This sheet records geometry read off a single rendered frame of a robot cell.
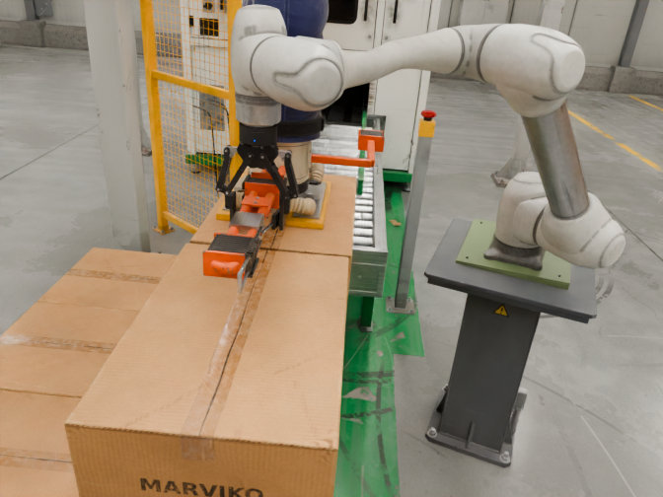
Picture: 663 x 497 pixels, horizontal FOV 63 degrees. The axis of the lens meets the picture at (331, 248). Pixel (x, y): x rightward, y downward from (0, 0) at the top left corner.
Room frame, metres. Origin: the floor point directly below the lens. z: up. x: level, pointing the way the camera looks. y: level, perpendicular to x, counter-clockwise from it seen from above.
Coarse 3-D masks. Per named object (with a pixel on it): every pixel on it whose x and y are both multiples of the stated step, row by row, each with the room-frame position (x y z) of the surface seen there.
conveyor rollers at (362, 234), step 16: (336, 128) 3.99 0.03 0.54; (352, 128) 4.01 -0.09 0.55; (368, 128) 4.07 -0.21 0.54; (320, 144) 3.54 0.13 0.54; (336, 144) 3.55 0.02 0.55; (352, 144) 3.62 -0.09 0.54; (352, 176) 2.92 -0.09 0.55; (368, 176) 2.99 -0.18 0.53; (368, 192) 2.72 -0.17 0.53; (368, 208) 2.46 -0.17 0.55; (368, 224) 2.27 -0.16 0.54; (368, 240) 2.10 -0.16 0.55
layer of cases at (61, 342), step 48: (96, 288) 1.55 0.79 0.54; (144, 288) 1.58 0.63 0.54; (0, 336) 1.26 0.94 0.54; (48, 336) 1.27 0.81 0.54; (96, 336) 1.29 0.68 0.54; (0, 384) 1.06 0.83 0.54; (48, 384) 1.08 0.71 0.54; (0, 432) 0.91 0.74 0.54; (48, 432) 0.92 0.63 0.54; (0, 480) 0.78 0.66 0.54; (48, 480) 0.79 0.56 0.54
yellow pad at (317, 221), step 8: (320, 184) 1.58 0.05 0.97; (328, 184) 1.60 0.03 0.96; (328, 192) 1.53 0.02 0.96; (320, 200) 1.45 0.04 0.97; (328, 200) 1.48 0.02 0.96; (320, 208) 1.39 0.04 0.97; (288, 216) 1.33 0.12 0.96; (296, 216) 1.33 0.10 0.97; (304, 216) 1.33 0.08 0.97; (312, 216) 1.33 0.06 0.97; (320, 216) 1.35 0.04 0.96; (288, 224) 1.30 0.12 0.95; (296, 224) 1.30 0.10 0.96; (304, 224) 1.30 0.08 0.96; (312, 224) 1.30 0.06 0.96; (320, 224) 1.30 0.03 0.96
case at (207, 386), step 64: (192, 256) 1.10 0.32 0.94; (320, 256) 1.15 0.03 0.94; (192, 320) 0.84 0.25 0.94; (256, 320) 0.86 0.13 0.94; (320, 320) 0.88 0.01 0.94; (128, 384) 0.66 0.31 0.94; (192, 384) 0.67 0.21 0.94; (256, 384) 0.68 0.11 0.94; (320, 384) 0.69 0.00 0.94; (128, 448) 0.57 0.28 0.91; (192, 448) 0.56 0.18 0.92; (256, 448) 0.56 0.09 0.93; (320, 448) 0.56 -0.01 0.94
